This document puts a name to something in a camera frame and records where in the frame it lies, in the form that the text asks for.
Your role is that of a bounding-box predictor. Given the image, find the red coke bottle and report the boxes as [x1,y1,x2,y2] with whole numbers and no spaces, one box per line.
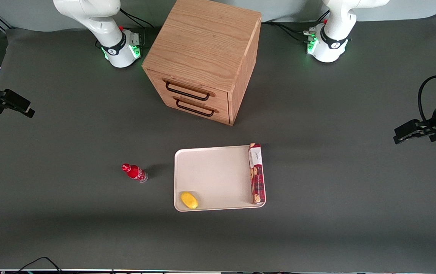
[121,163,149,183]

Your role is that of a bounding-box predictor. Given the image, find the cream plastic tray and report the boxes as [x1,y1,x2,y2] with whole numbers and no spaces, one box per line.
[174,145,267,212]

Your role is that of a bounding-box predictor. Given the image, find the dark grey table mat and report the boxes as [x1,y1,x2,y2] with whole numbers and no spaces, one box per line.
[0,13,436,271]

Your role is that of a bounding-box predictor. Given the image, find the red cookie box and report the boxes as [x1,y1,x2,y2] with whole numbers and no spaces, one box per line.
[248,143,266,205]

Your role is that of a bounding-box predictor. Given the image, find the wooden drawer front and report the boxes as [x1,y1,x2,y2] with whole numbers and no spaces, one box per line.
[161,93,229,124]
[149,70,229,110]

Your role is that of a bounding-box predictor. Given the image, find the yellow lemon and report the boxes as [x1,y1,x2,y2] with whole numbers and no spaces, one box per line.
[180,191,199,210]

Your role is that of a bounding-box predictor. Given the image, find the wooden drawer cabinet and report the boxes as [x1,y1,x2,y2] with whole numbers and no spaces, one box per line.
[142,0,262,126]

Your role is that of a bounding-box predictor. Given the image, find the black right arm base cable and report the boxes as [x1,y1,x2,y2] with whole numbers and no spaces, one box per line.
[118,8,154,30]

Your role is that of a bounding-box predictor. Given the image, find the black left arm base cables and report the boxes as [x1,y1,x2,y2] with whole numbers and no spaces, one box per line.
[262,11,329,43]

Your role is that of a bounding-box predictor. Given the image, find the black metal drawer handle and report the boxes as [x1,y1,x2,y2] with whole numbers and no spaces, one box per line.
[165,81,211,102]
[175,99,216,117]

